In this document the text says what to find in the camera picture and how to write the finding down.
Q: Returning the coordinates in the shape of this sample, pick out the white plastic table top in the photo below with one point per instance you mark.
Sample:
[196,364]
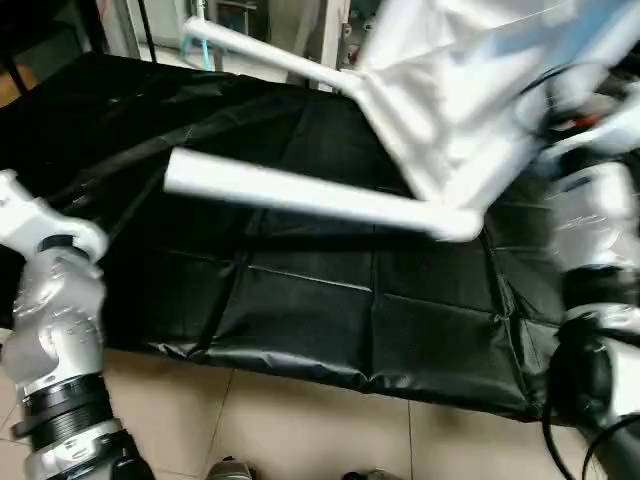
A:
[450,80]

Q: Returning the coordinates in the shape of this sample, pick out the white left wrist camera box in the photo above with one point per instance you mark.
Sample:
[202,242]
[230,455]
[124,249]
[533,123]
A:
[40,225]

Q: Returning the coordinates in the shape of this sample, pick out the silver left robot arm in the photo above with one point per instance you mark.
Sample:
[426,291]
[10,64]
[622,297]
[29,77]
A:
[55,330]

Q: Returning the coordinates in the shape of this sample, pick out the white plastic table leg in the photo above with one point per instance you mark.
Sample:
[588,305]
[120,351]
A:
[260,55]
[300,195]
[610,35]

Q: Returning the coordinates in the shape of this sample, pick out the black work mat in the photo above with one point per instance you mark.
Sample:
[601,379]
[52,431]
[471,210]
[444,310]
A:
[300,290]

